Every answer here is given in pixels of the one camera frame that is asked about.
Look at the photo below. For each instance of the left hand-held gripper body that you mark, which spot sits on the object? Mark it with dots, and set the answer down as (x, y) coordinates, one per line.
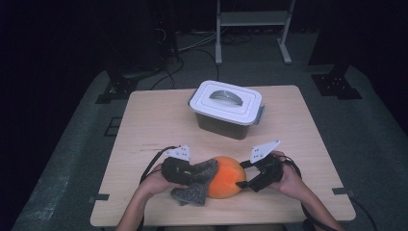
(176, 170)

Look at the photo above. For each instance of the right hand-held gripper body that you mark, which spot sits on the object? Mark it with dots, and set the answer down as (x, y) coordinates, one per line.
(266, 174)

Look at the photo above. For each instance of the grey translucent storage box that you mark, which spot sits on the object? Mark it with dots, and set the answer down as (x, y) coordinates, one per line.
(221, 128)

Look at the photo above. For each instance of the grey lidded plastic box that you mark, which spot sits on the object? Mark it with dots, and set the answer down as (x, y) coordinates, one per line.
(224, 109)

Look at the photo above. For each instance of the person's left hand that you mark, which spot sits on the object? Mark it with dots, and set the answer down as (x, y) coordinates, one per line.
(154, 184)

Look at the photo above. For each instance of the person's right hand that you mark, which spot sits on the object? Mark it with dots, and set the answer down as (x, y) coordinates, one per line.
(292, 183)

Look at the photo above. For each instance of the black tape square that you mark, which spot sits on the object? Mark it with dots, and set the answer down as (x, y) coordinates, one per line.
(113, 126)

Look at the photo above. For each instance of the grey tape piece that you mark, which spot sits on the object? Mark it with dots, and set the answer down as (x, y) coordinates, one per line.
(99, 197)
(343, 191)

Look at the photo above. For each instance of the black stand base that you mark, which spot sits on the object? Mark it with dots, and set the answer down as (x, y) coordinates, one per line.
(120, 88)
(336, 85)

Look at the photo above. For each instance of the white metal stand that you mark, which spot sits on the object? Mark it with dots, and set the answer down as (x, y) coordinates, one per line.
(250, 18)

